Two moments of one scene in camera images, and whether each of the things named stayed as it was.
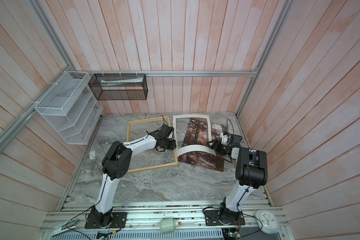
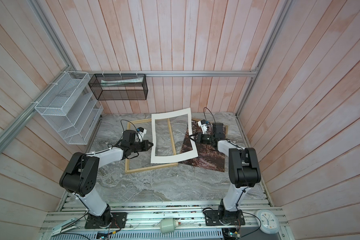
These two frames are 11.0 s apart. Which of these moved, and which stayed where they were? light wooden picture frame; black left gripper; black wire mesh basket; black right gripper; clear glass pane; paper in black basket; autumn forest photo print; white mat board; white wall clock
Moved: white mat board; black left gripper; black right gripper
Stayed: paper in black basket; autumn forest photo print; black wire mesh basket; white wall clock; light wooden picture frame; clear glass pane
